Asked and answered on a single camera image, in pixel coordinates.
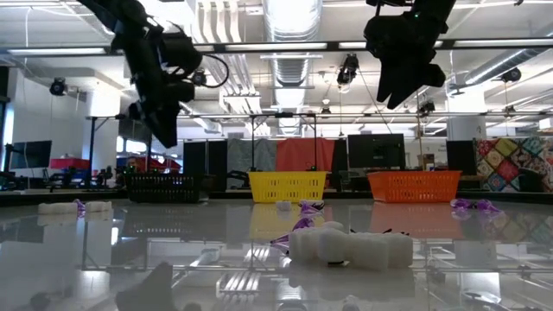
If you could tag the orange plastic basket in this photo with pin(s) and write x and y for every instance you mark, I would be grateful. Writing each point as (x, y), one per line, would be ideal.
(415, 186)

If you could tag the orange hanging cloth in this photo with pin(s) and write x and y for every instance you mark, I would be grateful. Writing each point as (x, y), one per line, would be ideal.
(304, 154)

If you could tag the black partition panel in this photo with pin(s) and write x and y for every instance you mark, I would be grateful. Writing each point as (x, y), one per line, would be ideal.
(205, 162)

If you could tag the black office chair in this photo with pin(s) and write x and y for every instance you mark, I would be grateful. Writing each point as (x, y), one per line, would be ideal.
(530, 181)

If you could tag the red cover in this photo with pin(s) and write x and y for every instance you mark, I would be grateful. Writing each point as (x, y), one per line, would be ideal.
(69, 163)
(166, 164)

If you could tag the white ceiling pipes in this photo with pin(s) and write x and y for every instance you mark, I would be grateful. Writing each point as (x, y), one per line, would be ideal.
(229, 26)

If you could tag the black plastic spider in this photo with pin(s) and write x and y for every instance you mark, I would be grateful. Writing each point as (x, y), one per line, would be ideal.
(319, 204)

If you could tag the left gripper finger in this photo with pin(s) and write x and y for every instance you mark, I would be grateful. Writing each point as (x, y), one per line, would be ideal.
(136, 112)
(162, 123)

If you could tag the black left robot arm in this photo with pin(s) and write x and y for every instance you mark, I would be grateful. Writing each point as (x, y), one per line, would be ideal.
(108, 13)

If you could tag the colourful patchwork quilt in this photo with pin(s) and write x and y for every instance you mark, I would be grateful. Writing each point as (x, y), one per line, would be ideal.
(501, 164)

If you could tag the yellow plastic basket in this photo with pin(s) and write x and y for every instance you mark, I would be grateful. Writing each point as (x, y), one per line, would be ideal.
(287, 186)

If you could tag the black metal rig frame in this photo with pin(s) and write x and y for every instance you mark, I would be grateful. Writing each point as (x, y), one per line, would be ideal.
(91, 151)

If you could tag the grey hanging cloth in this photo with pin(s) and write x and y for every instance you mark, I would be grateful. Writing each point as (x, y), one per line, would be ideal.
(252, 154)

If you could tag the black ceiling spotlight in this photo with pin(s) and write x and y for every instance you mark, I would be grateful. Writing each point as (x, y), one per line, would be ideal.
(427, 108)
(199, 79)
(58, 87)
(347, 69)
(512, 75)

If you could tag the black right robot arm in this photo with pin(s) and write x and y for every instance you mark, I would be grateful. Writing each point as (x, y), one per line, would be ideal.
(432, 6)

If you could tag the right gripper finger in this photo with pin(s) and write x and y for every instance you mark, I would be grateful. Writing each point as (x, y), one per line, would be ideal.
(404, 82)
(381, 86)

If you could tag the person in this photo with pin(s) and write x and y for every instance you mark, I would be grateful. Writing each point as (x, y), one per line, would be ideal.
(132, 164)

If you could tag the black overhead light bar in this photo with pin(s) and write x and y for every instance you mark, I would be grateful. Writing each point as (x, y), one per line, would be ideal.
(259, 52)

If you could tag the black plastic basket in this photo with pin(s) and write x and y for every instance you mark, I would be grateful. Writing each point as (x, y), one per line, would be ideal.
(162, 188)

